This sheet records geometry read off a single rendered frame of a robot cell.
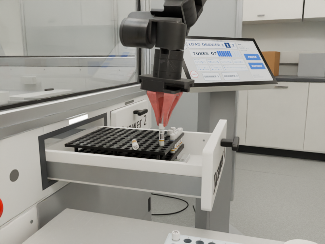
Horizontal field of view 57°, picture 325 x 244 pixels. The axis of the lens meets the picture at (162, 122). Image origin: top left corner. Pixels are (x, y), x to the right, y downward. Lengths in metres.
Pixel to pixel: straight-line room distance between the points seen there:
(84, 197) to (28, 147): 0.26
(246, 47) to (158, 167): 1.25
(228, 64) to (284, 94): 2.05
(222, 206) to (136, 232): 1.20
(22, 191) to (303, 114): 3.22
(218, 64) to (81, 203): 0.98
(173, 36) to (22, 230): 0.45
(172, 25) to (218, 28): 1.74
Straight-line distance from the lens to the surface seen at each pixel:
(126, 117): 0.96
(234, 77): 1.51
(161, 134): 0.62
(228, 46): 1.64
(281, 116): 3.57
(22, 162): 0.61
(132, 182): 0.58
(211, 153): 0.50
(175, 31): 0.58
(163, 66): 0.58
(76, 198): 0.78
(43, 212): 0.68
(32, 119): 0.62
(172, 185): 0.55
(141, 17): 0.63
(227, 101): 1.60
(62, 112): 0.68
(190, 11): 0.63
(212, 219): 1.76
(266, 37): 4.25
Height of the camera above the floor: 1.07
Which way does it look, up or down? 11 degrees down
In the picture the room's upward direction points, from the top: straight up
